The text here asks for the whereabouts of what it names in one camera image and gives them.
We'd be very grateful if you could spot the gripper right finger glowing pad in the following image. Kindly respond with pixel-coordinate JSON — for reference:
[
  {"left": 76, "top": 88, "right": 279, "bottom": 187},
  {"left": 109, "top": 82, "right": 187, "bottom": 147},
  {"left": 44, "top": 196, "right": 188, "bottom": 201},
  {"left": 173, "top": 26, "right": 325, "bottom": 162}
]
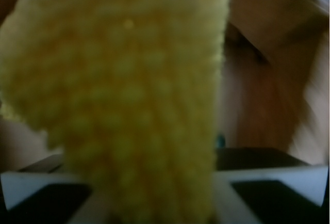
[{"left": 213, "top": 148, "right": 329, "bottom": 223}]

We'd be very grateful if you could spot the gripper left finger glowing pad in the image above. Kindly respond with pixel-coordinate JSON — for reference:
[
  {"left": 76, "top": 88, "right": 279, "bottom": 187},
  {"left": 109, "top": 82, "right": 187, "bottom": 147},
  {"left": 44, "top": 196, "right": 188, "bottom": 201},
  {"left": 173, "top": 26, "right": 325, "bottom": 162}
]
[{"left": 0, "top": 154, "right": 109, "bottom": 224}]

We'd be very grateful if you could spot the yellow microfiber cloth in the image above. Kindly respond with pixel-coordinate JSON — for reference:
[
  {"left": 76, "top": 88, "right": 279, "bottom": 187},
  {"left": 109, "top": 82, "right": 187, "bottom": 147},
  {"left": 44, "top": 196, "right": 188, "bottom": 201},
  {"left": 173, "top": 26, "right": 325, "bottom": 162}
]
[{"left": 1, "top": 0, "right": 229, "bottom": 223}]

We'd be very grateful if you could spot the crumpled brown paper bag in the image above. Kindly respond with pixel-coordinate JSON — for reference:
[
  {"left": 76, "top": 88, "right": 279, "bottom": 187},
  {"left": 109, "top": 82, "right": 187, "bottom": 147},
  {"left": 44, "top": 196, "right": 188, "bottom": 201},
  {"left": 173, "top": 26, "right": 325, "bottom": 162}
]
[{"left": 1, "top": 0, "right": 329, "bottom": 165}]

